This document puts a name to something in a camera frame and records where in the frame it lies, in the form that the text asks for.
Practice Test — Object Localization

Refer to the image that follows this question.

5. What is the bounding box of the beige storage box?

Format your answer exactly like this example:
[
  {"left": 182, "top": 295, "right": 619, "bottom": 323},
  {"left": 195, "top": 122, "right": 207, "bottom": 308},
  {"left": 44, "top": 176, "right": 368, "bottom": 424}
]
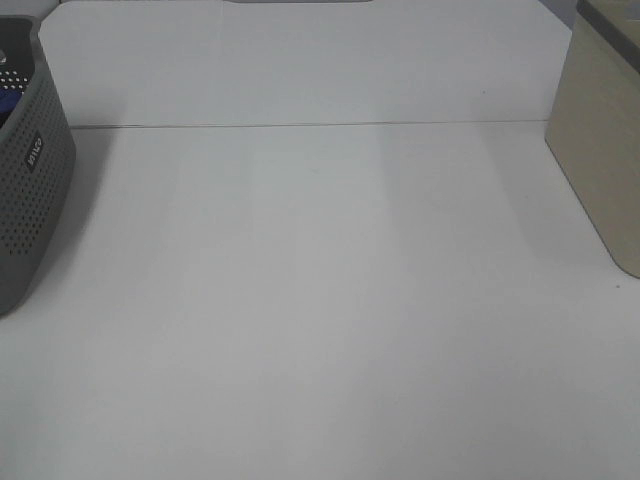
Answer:
[{"left": 545, "top": 1, "right": 639, "bottom": 277}]

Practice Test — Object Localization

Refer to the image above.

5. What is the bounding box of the grey perforated plastic basket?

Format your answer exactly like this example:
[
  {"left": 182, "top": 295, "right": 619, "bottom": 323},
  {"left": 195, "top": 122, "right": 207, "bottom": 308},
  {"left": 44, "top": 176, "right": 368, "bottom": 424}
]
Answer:
[{"left": 1, "top": 15, "right": 76, "bottom": 315}]

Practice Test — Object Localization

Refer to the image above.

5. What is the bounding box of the blue microfibre towel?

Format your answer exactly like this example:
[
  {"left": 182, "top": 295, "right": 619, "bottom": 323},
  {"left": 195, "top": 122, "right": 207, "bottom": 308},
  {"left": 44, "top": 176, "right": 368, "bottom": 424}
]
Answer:
[{"left": 0, "top": 89, "right": 22, "bottom": 127}]

